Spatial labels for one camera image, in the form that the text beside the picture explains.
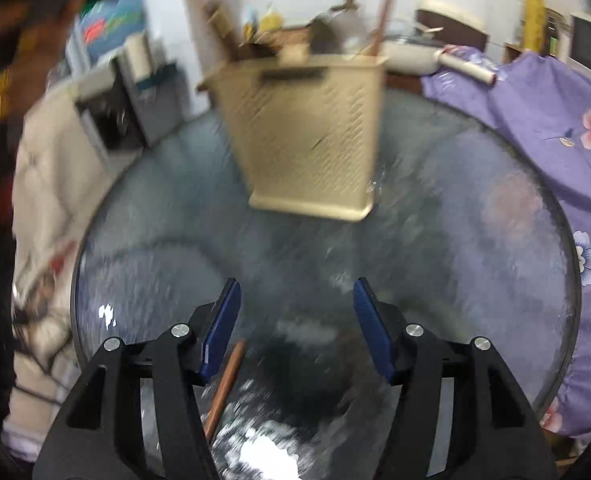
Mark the white paper roll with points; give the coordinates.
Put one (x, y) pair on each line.
(138, 55)

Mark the grey dark-front appliance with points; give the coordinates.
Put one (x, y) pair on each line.
(125, 110)

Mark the white cooking pot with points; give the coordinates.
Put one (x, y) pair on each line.
(413, 57)

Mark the white red-patterned cloth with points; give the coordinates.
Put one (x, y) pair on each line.
(45, 200)

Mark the yellow soap dispenser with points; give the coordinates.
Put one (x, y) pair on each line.
(270, 21)

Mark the brown white-topped appliance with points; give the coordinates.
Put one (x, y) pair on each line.
(453, 22)

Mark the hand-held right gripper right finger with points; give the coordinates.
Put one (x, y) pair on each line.
(373, 330)

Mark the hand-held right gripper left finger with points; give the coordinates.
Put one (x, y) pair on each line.
(220, 335)

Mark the purple floral cloth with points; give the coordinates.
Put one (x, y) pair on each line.
(540, 125)

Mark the wooden basin sink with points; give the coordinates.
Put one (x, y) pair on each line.
(275, 42)

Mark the white patterned roll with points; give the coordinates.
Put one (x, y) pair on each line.
(468, 65)

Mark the yellow tall package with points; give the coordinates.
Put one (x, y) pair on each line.
(534, 15)

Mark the bronze faucet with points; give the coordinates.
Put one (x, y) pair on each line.
(345, 4)

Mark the wooden shelf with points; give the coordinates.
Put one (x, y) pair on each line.
(558, 35)

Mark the teal wall poster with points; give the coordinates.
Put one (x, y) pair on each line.
(113, 20)

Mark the brown wooden chopstick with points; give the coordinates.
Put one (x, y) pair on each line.
(225, 385)
(388, 5)

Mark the beige perforated utensil holder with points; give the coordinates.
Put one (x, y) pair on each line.
(305, 140)

